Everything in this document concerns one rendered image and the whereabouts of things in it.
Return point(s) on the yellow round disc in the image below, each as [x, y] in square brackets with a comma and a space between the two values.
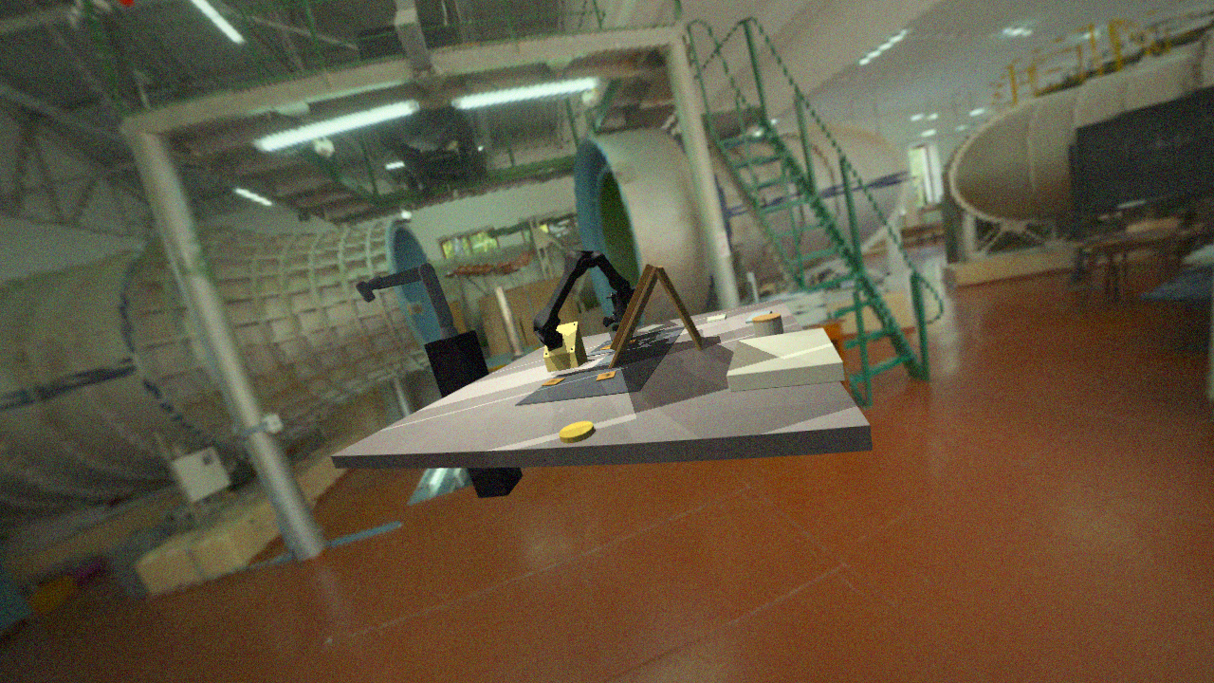
[576, 432]

